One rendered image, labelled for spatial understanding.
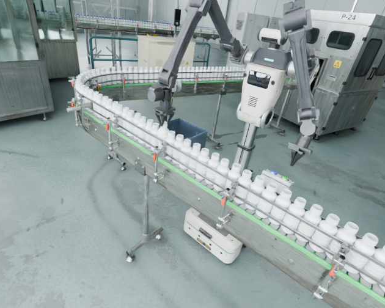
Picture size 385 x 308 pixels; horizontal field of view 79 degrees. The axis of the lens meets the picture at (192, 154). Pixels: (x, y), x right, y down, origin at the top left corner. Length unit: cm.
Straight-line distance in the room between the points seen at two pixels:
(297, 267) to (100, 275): 142
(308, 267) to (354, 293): 16
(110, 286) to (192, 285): 59
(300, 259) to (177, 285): 111
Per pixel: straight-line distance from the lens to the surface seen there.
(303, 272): 114
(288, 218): 103
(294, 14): 105
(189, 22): 126
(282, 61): 158
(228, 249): 194
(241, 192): 107
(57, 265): 218
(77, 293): 202
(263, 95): 155
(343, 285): 111
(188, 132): 198
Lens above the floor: 173
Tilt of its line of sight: 31 degrees down
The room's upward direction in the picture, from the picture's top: 8 degrees clockwise
